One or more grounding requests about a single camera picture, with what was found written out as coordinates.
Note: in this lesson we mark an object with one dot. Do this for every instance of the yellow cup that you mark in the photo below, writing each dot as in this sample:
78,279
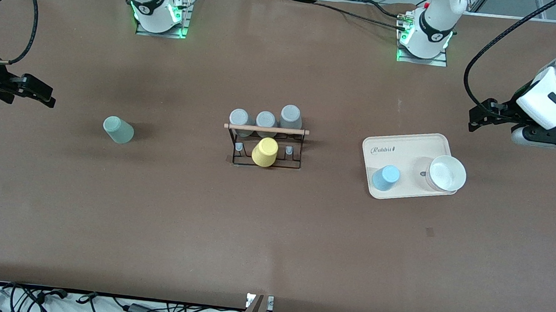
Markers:
264,152

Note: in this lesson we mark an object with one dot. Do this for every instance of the light blue cup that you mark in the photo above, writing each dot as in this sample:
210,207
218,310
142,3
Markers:
385,178

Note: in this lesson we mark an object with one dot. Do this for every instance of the pale green cup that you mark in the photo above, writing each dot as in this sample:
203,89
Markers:
119,130

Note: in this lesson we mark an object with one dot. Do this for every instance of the grey cup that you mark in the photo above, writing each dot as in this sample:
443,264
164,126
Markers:
266,119
291,116
239,117

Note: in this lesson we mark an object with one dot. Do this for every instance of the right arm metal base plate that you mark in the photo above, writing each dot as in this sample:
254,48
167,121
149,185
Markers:
168,33

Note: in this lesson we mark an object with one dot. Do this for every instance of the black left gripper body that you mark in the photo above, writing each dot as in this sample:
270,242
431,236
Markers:
507,110

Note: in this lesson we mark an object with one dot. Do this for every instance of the cream plastic tray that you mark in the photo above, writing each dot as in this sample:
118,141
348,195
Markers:
397,158

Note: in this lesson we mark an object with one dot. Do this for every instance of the white bowl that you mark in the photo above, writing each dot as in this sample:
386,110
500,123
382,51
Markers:
448,173

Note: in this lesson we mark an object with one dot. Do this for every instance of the white metal bracket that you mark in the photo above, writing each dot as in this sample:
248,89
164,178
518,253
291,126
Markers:
270,301

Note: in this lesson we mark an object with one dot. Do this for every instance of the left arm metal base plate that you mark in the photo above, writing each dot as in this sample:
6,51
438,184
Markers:
422,61

